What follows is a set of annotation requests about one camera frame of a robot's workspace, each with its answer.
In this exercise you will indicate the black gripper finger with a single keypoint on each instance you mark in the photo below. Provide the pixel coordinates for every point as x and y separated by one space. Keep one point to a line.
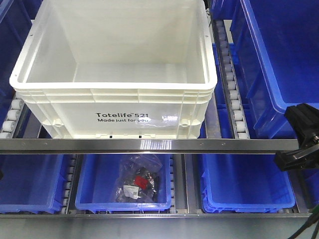
304 119
303 158

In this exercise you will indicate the white plastic Totelife crate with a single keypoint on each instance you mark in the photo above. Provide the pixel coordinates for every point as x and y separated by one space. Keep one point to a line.
97 69

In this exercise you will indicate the right roller track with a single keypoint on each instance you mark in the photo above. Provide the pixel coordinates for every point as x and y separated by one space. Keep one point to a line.
230 85

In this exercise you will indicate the roller track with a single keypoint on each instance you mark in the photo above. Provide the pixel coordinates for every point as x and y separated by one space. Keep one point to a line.
230 85
69 186
173 207
9 125

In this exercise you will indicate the blue plastic bin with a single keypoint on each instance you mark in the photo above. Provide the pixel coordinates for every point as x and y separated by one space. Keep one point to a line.
277 44

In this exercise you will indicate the lower right blue bin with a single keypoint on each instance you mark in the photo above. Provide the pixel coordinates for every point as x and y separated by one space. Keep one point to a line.
243 183

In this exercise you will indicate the lower middle roller track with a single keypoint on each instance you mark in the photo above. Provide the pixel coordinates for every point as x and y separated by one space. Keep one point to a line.
173 207

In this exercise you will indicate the clear bag of parts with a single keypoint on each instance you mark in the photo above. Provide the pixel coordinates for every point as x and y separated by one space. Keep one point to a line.
139 179

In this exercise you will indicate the lower middle blue bin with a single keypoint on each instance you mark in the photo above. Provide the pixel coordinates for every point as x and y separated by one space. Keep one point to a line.
97 182

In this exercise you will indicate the lower left roller track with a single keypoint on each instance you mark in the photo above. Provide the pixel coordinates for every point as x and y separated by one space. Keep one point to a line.
69 186

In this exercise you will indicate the lower left blue bin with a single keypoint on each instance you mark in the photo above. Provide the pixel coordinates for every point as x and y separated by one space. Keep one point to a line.
32 182

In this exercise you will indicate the steel shelf front rail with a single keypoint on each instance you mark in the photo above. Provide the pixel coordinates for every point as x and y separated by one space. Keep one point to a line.
172 146

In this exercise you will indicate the steel shelf rail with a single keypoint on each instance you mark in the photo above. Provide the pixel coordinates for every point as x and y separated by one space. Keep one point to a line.
172 146
153 216

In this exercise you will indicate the lower steel shelf rail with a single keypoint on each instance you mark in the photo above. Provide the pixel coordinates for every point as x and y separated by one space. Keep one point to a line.
153 216

